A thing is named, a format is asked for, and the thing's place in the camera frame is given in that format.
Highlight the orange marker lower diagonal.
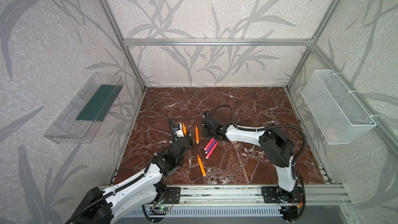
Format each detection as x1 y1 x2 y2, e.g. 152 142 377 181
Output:
197 155 206 177

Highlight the pink marker upper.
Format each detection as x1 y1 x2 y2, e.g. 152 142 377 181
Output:
204 138 214 151

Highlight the pink marker lower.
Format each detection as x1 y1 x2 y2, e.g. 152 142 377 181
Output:
206 142 218 159

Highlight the orange marker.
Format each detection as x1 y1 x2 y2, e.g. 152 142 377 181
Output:
182 123 187 136
195 126 200 144

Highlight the white wire mesh basket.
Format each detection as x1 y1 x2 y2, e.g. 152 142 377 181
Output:
302 69 377 145

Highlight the green circuit board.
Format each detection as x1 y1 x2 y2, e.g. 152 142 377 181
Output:
151 206 172 215

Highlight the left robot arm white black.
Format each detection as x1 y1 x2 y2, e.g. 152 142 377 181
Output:
66 136 193 224

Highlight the aluminium front rail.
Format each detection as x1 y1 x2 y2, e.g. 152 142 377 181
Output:
90 185 352 207

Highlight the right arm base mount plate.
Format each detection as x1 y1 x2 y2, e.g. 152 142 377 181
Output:
261 186 304 205

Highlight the clear plastic wall tray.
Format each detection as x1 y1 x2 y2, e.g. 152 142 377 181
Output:
44 72 124 144

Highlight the purple marker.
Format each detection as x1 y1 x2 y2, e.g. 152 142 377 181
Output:
205 140 217 154

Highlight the pink marker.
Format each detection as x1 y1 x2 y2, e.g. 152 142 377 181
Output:
206 142 218 159
204 138 214 151

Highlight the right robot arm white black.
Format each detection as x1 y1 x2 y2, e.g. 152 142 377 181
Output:
202 112 307 197

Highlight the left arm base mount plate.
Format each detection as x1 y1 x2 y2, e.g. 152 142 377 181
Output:
155 187 181 204

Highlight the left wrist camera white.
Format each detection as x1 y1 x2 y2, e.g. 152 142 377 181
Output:
169 118 184 141

